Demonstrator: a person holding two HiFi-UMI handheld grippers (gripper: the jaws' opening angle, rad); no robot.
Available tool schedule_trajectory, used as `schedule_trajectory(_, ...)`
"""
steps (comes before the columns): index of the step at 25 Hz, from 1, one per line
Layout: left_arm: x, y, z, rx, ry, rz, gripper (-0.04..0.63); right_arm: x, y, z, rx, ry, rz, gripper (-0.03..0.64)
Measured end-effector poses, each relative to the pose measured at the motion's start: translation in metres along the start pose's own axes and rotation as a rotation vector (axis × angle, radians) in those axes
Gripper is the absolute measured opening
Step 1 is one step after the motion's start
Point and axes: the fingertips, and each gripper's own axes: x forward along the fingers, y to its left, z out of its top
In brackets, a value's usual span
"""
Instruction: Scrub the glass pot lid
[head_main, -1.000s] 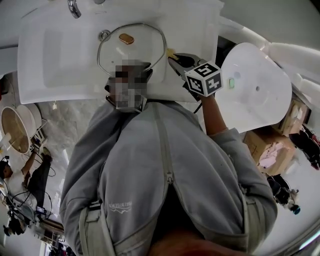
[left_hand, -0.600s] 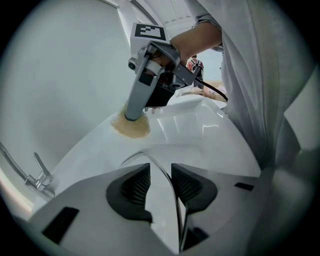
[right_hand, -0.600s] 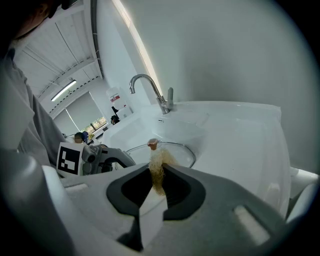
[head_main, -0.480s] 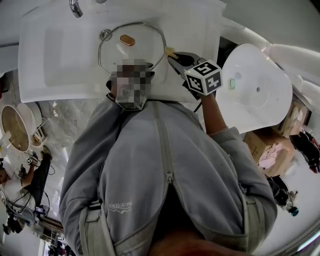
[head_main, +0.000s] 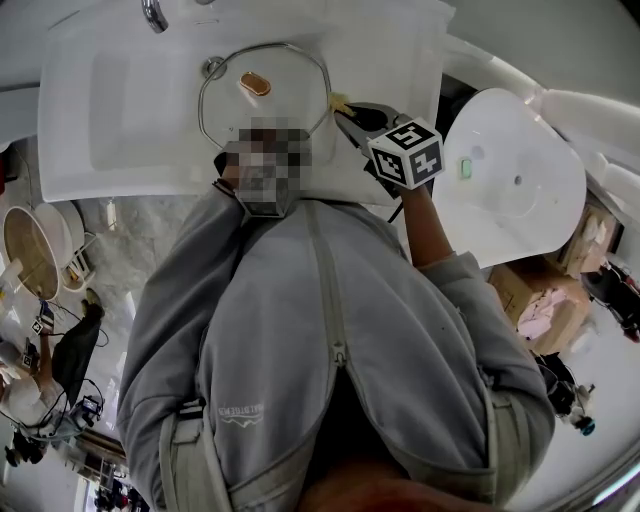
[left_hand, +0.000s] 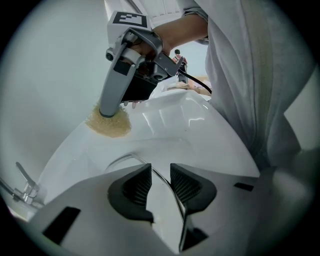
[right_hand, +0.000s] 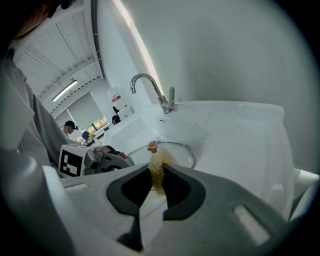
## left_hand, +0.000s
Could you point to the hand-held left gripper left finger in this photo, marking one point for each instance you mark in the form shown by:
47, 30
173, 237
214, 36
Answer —
87, 197

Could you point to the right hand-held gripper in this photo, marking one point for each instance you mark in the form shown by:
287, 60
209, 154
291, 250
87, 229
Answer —
130, 20

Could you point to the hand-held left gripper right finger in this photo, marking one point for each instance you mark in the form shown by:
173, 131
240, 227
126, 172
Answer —
230, 200

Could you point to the yellow sponge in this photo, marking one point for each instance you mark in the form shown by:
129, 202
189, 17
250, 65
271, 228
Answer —
110, 127

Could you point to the glass lid with wooden knob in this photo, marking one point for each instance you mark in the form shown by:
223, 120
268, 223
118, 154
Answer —
160, 175

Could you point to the person's right forearm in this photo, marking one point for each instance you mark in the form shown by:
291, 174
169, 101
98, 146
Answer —
182, 30

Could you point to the person's right hand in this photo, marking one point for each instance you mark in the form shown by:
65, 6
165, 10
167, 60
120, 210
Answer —
146, 48

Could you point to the cardboard box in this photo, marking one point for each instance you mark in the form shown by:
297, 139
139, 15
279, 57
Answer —
180, 86

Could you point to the chrome faucet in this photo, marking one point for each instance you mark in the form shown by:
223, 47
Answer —
27, 190

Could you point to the white ceramic sink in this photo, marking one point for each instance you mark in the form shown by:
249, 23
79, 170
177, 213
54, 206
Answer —
175, 140

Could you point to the person in white coat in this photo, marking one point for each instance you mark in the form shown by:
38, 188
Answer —
237, 75

